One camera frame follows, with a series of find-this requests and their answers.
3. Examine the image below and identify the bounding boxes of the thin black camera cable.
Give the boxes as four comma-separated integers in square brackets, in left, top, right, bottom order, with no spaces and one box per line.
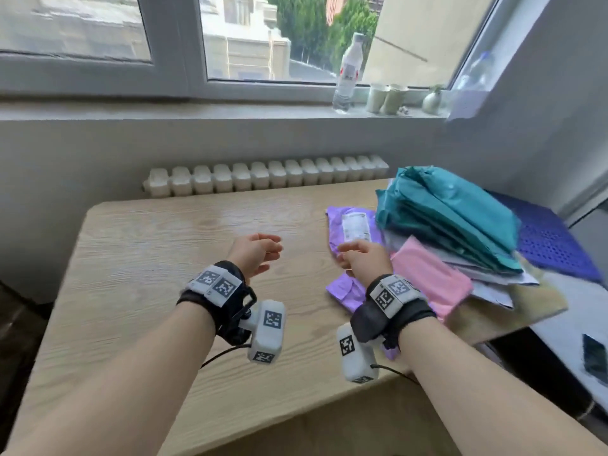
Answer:
[200,344,251,370]
[370,364,421,386]

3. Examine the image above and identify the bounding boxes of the clear plastic bottle red label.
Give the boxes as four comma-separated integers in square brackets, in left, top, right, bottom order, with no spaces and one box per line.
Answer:
[331,32,367,115]

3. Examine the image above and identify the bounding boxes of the black smartphone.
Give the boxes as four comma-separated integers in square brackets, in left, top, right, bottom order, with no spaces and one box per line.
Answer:
[581,333,608,388]

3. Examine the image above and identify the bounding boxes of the person's right forearm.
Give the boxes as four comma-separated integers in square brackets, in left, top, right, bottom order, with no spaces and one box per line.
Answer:
[398,317,608,456]

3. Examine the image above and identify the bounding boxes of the white radiator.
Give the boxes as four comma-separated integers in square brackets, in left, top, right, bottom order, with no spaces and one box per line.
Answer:
[142,155,390,198]

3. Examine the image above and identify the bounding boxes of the person's right hand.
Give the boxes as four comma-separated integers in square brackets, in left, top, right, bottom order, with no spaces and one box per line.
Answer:
[336,239,395,288]

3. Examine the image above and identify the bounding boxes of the pink mailer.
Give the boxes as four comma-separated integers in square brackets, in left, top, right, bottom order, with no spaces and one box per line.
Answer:
[389,236,474,324]

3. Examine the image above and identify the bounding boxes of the wooden table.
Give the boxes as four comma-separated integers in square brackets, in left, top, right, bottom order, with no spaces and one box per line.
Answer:
[4,179,569,456]

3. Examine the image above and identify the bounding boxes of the person's left hand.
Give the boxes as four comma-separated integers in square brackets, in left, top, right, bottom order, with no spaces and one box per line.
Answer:
[225,233,284,286]

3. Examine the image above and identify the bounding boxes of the large clear plastic bottle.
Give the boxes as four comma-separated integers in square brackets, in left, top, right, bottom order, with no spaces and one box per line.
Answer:
[453,51,496,93]

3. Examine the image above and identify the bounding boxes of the white mailer parcel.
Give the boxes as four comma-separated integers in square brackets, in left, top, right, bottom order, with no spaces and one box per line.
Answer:
[470,279,516,310]

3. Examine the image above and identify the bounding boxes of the black wrist strap white markers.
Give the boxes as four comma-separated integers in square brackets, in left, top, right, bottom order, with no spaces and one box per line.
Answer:
[176,260,258,347]
[350,274,438,350]

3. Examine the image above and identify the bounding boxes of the white wrist camera with markers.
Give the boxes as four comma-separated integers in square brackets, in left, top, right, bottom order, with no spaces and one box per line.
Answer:
[239,300,288,365]
[336,322,381,384]

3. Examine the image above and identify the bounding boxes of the beige window cover sheet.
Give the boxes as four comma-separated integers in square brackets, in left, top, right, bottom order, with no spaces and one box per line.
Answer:
[363,0,497,89]

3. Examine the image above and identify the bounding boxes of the small white vase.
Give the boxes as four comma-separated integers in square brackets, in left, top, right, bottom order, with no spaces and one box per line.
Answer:
[421,84,443,115]

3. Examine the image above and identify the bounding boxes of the blue perforated plastic panel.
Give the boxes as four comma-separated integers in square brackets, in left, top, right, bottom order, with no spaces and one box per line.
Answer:
[486,190,604,283]

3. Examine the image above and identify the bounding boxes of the person's left forearm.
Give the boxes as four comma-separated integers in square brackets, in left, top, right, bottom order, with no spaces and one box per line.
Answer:
[4,301,217,456]

